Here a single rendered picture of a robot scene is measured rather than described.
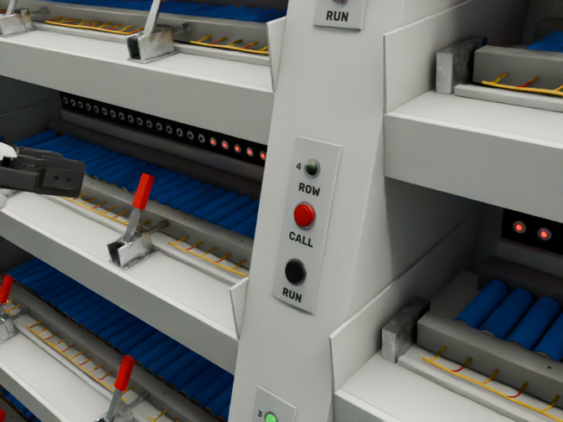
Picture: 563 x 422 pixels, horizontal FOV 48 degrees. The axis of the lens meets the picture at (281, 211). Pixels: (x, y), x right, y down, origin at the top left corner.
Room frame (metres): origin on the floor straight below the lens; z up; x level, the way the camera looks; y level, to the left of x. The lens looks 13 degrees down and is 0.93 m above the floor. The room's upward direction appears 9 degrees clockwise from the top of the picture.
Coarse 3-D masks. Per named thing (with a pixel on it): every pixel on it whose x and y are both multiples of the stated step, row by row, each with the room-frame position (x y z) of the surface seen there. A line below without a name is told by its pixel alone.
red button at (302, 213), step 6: (300, 204) 0.44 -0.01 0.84; (306, 204) 0.44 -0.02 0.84; (300, 210) 0.44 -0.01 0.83; (306, 210) 0.43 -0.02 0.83; (294, 216) 0.44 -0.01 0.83; (300, 216) 0.44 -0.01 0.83; (306, 216) 0.43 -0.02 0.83; (312, 216) 0.43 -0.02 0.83; (300, 222) 0.44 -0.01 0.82; (306, 222) 0.43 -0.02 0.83
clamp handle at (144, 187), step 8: (144, 176) 0.61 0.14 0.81; (152, 176) 0.61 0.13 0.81; (144, 184) 0.60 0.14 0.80; (144, 192) 0.60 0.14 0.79; (136, 200) 0.60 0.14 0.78; (144, 200) 0.60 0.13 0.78; (136, 208) 0.60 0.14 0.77; (144, 208) 0.60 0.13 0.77; (136, 216) 0.60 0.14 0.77; (128, 224) 0.60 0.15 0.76; (136, 224) 0.60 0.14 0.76; (128, 232) 0.60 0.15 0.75; (128, 240) 0.59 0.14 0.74
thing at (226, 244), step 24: (96, 192) 0.71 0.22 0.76; (120, 192) 0.70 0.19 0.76; (144, 216) 0.66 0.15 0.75; (168, 216) 0.63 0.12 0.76; (192, 216) 0.63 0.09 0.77; (192, 240) 0.61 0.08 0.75; (216, 240) 0.59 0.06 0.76; (240, 240) 0.58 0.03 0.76; (216, 264) 0.57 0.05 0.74; (240, 264) 0.56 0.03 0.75
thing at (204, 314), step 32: (0, 128) 0.92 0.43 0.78; (32, 128) 0.96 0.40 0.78; (96, 128) 0.91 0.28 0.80; (128, 128) 0.86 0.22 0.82; (224, 160) 0.73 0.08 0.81; (0, 224) 0.75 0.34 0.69; (32, 224) 0.69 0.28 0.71; (64, 224) 0.68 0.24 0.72; (96, 224) 0.68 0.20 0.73; (64, 256) 0.65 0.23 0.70; (96, 256) 0.61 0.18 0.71; (160, 256) 0.60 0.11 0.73; (192, 256) 0.60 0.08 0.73; (96, 288) 0.62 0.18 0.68; (128, 288) 0.57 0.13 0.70; (160, 288) 0.55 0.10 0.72; (192, 288) 0.55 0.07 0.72; (224, 288) 0.54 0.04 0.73; (160, 320) 0.55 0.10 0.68; (192, 320) 0.51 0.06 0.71; (224, 320) 0.50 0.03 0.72; (224, 352) 0.49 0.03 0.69
